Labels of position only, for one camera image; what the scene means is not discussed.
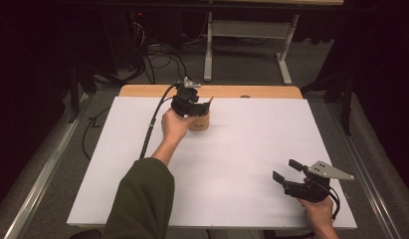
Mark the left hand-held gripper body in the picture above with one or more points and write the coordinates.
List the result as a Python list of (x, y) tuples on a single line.
[(183, 103)]

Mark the person's right hand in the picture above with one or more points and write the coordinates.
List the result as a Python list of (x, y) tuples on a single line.
[(319, 214)]

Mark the wooden pen holder cup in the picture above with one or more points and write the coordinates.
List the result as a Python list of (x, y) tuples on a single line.
[(201, 123)]

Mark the white board table cover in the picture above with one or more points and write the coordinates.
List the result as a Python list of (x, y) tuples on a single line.
[(242, 149)]

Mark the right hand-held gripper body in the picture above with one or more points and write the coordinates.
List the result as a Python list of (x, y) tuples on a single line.
[(311, 191)]

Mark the black metal stand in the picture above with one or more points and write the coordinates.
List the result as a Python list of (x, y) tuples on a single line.
[(74, 96), (347, 99)]

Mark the black computer tower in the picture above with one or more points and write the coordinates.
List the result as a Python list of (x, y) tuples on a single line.
[(125, 36)]

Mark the person's left hand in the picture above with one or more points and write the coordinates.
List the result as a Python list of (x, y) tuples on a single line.
[(173, 127)]

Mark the white metal desk frame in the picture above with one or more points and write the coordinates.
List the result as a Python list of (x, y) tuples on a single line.
[(248, 29)]

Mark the aluminium floor rail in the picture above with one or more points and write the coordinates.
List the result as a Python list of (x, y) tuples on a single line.
[(42, 176), (374, 195)]

